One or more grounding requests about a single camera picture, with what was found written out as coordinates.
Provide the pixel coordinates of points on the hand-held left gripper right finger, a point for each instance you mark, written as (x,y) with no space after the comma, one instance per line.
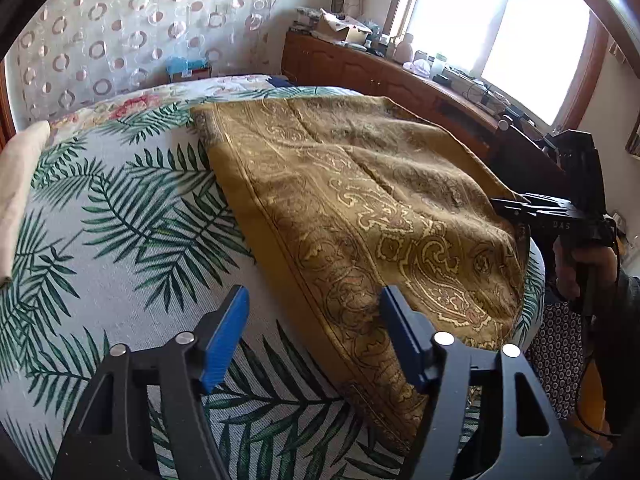
(400,340)

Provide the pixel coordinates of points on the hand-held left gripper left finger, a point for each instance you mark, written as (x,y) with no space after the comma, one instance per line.
(227,340)

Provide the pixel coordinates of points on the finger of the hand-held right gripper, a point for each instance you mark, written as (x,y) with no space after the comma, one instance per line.
(512,204)
(520,216)

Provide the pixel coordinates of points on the golden brown patterned garment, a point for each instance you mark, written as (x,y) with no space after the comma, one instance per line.
(350,200)

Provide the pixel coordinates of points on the person's right forearm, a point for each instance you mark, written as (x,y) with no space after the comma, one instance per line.
(627,340)

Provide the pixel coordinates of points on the person's right hand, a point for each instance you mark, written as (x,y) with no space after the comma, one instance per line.
(567,275)

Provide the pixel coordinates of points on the framed picture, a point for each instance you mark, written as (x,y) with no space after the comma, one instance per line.
(634,139)

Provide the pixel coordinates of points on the person's dotted clothing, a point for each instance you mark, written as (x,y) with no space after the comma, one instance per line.
(555,345)

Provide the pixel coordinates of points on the small black box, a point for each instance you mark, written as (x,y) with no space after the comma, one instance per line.
(442,80)

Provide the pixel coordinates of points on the jar with green lid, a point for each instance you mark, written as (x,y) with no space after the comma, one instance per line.
(440,64)

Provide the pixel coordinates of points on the palm leaf print bedsheet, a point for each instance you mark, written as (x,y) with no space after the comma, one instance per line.
(125,210)

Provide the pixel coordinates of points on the white crumpled bag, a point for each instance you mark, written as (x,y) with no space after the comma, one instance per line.
(419,66)

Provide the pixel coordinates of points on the bright window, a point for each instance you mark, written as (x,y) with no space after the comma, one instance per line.
(500,20)

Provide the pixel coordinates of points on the white plastic bottle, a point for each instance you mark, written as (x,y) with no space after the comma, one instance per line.
(406,46)

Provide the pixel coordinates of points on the wooden cabinet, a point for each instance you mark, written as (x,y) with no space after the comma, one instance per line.
(350,67)

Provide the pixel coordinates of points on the open cardboard box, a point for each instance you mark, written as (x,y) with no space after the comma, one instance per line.
(345,30)

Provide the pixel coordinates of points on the floral print blanket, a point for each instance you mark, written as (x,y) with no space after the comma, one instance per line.
(130,105)

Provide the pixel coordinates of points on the cream pillow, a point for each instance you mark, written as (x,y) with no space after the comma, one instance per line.
(20,185)

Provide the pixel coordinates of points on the navy blue blanket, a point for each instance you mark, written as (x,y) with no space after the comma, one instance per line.
(279,80)

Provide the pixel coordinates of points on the blue box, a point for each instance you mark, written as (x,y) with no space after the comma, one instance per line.
(187,66)

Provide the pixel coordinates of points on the white curtain with circles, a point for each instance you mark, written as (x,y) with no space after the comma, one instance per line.
(125,20)

